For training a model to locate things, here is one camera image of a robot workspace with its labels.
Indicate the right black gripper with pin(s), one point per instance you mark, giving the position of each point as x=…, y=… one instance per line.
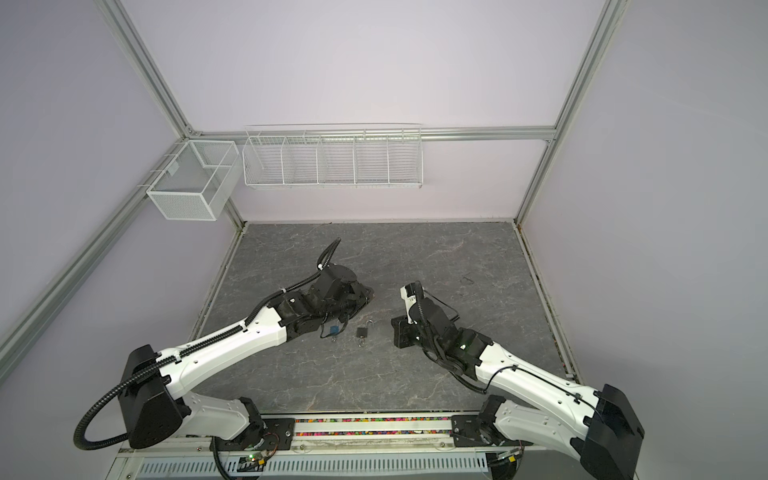
x=401, y=323

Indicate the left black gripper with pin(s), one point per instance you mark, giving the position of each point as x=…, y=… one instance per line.
x=363, y=299

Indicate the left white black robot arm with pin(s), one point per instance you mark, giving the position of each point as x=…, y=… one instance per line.
x=156, y=399

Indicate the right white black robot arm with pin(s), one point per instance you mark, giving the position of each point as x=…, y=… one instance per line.
x=598, y=427

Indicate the white mesh box basket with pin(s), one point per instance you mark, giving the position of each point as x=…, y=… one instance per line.
x=198, y=180

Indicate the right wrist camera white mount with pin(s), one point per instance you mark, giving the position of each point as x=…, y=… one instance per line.
x=411, y=294

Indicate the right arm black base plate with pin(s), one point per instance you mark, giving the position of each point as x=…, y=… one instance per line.
x=471, y=431

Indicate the white vented cable duct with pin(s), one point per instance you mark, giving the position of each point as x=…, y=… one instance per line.
x=315, y=466

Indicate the white wire shelf basket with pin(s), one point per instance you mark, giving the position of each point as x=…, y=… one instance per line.
x=333, y=155

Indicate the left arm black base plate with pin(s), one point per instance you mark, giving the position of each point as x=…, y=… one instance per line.
x=272, y=434

